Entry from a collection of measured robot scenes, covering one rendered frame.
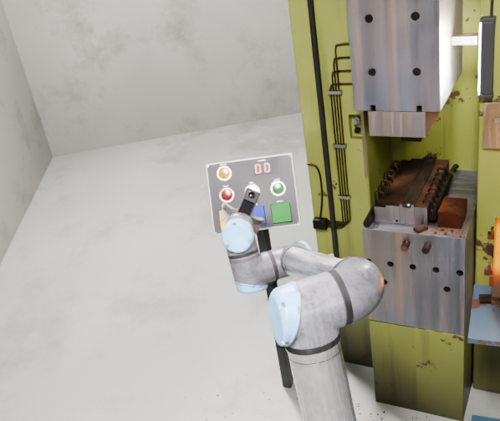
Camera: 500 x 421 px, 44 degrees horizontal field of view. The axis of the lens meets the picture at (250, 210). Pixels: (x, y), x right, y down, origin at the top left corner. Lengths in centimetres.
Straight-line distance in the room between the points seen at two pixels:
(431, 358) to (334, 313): 150
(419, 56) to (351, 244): 93
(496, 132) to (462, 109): 40
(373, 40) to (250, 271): 89
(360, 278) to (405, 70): 106
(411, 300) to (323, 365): 131
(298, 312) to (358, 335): 182
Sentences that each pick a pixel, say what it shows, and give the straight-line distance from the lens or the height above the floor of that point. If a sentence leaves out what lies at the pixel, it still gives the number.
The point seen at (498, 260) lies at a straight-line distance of 206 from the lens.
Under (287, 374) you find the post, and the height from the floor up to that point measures 9.
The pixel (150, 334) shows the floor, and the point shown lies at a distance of 359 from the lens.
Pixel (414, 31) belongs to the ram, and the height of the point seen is 164.
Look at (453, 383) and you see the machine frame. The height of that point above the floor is 21.
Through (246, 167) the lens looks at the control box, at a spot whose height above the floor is 117.
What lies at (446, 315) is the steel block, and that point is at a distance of 254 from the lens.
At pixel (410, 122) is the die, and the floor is 133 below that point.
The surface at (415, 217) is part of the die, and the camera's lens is 239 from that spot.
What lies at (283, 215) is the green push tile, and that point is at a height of 100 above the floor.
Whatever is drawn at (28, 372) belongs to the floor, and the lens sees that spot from 366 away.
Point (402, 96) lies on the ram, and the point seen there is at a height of 142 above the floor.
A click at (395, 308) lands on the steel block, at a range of 259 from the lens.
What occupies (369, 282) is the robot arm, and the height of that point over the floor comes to 141.
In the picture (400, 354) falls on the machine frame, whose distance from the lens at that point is 274.
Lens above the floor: 215
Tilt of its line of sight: 28 degrees down
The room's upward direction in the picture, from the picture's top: 10 degrees counter-clockwise
